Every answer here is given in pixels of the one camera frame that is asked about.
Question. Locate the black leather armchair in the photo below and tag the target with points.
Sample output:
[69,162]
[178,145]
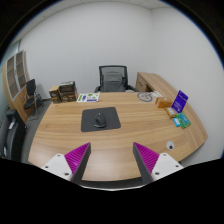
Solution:
[14,136]

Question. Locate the black mesh office chair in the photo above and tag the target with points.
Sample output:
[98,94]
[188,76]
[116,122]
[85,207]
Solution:
[112,68]

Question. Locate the dark grey mouse pad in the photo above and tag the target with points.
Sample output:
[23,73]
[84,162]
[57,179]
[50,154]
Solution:
[111,118]

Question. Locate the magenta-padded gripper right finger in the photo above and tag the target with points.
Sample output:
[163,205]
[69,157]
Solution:
[146,159]

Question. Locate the black computer mouse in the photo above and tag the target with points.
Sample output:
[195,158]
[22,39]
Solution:
[99,121]

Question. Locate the large brown printed box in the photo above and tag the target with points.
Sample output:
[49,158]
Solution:
[69,96]

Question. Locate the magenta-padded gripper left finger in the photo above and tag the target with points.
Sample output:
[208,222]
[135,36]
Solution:
[77,159]

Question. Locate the purple card package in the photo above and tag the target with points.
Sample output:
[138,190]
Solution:
[180,101]

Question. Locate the small brown printed box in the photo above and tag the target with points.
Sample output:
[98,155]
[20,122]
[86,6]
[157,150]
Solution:
[54,95]

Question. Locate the black visitor chair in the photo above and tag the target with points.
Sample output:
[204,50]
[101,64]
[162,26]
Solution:
[31,87]

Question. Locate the wooden shelf unit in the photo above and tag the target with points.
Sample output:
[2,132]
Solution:
[15,80]

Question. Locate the small blue packet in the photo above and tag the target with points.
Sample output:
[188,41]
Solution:
[176,122]

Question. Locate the small tan labelled box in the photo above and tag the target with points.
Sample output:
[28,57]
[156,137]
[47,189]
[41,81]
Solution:
[170,112]

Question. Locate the black printed box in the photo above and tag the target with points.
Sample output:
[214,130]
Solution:
[67,87]

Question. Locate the grey backpack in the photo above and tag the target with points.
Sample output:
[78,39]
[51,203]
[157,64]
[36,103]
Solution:
[112,81]

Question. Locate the white sticker sheet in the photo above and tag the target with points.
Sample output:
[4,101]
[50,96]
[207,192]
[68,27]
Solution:
[88,97]

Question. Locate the green packet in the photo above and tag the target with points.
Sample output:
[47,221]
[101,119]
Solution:
[184,120]

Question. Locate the wooden side desk cabinet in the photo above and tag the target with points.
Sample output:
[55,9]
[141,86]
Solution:
[153,81]

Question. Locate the white paper sheet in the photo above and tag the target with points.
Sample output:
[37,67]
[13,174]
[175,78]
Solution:
[156,94]

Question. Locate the orange cardboard box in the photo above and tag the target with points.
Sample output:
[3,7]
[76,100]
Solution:
[163,102]

